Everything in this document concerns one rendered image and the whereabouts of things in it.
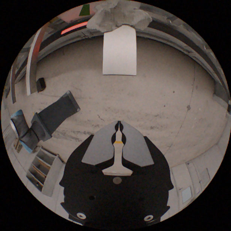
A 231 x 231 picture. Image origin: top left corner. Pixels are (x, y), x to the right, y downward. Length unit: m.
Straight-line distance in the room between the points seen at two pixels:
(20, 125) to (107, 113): 0.99
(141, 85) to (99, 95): 0.51
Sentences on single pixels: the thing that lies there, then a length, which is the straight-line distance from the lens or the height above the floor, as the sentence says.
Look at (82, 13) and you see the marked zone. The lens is 0.36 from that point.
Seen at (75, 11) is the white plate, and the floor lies 0.77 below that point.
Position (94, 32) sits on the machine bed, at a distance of 0.97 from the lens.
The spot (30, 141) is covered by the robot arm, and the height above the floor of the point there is 0.78.
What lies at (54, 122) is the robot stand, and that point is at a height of 0.45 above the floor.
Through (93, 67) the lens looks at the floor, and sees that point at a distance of 0.99.
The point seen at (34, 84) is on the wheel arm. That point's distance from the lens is 0.27.
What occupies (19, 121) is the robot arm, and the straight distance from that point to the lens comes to 0.69.
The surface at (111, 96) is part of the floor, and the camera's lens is 0.97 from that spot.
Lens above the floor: 0.93
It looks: 63 degrees down
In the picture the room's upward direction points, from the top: 175 degrees counter-clockwise
